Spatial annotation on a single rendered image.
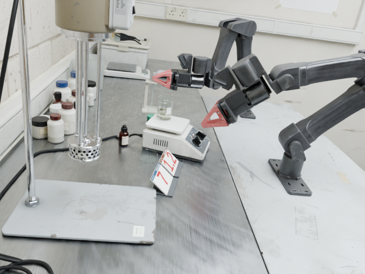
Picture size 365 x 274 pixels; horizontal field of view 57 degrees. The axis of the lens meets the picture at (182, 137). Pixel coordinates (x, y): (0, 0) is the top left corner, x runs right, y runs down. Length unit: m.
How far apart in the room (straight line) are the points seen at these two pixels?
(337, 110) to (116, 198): 0.63
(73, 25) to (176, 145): 0.55
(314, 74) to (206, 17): 1.58
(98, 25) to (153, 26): 1.88
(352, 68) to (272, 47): 1.68
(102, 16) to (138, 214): 0.42
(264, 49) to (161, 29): 0.76
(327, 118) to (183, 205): 0.46
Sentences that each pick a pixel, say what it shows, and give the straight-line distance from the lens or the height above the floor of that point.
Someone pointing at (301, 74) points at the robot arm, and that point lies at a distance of 0.93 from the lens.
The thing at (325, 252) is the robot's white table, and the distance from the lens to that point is 0.82.
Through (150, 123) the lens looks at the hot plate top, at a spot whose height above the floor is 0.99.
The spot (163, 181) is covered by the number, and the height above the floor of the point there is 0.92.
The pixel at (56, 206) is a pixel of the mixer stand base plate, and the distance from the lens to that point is 0.80.
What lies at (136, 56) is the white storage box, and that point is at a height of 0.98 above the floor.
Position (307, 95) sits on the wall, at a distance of 2.81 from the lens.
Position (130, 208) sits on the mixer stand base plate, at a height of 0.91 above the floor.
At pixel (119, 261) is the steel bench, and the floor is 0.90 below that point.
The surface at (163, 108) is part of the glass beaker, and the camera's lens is 1.06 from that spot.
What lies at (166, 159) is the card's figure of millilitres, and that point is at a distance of 0.96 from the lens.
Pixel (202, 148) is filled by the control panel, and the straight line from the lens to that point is 1.05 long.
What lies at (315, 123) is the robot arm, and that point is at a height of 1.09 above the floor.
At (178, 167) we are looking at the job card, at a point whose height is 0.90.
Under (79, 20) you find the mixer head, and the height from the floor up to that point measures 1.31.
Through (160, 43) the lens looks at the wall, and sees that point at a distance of 2.48.
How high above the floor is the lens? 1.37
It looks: 23 degrees down
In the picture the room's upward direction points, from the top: 8 degrees clockwise
